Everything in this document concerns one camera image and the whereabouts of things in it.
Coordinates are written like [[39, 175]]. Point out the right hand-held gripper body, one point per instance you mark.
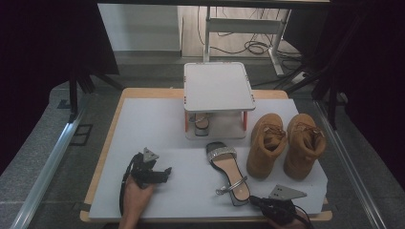
[[280, 203]]

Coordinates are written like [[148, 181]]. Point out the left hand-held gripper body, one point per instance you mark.
[[144, 173]]

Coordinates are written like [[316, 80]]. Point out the tan suede lace-up boot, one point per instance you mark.
[[266, 149], [302, 149]]

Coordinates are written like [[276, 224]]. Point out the white two-tier shoe rack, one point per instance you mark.
[[218, 86]]

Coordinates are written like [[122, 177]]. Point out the person's right hand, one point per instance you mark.
[[294, 222]]

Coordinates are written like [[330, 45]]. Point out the person's left hand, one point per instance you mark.
[[137, 197]]

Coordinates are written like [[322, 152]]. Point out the black tripod stand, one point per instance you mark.
[[74, 92]]

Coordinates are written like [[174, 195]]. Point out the white power strip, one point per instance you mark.
[[299, 77]]

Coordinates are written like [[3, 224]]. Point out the black metal stand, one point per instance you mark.
[[331, 79]]

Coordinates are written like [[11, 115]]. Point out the black curtain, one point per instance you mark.
[[375, 79], [38, 63]]

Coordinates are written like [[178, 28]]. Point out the aluminium frame rail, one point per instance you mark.
[[47, 171], [350, 171]]

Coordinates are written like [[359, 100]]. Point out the white metal desk frame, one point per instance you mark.
[[242, 25]]

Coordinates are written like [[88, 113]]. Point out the black overhead frame bar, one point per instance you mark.
[[207, 2]]

